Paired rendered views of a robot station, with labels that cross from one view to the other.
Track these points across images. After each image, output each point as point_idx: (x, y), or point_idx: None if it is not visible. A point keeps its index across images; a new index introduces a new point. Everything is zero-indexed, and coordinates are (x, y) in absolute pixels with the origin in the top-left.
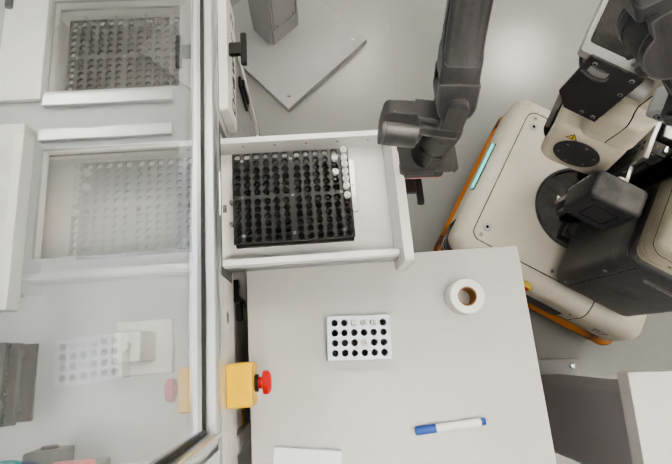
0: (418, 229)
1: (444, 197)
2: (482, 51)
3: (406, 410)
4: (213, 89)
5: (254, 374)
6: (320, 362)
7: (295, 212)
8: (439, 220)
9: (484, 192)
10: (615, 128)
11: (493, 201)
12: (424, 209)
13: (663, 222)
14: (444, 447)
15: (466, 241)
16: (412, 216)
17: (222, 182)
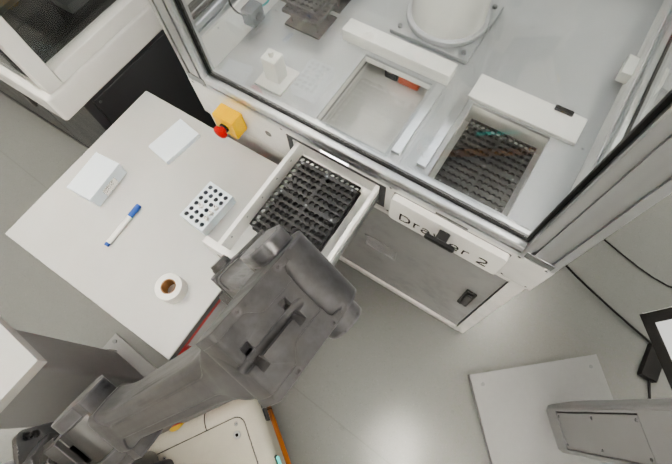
0: (294, 404)
1: (302, 451)
2: (223, 281)
3: (152, 209)
4: (399, 182)
5: (228, 128)
6: (216, 183)
7: (293, 199)
8: (287, 429)
9: (263, 460)
10: None
11: (250, 461)
12: (305, 424)
13: None
14: (118, 215)
15: (240, 406)
16: (307, 408)
17: (356, 184)
